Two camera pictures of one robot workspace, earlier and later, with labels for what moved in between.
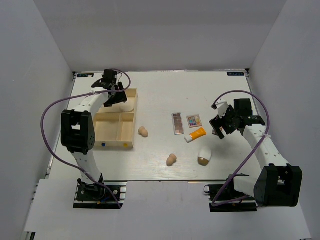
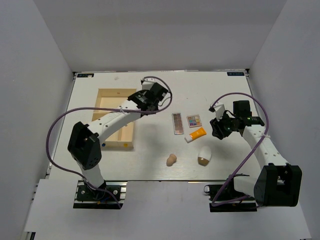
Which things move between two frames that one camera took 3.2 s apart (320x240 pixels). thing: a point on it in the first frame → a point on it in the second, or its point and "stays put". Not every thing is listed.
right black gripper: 218,122 stays put
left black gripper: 121,97 → 143,92
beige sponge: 171,159 stays put
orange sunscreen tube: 199,133 stays put
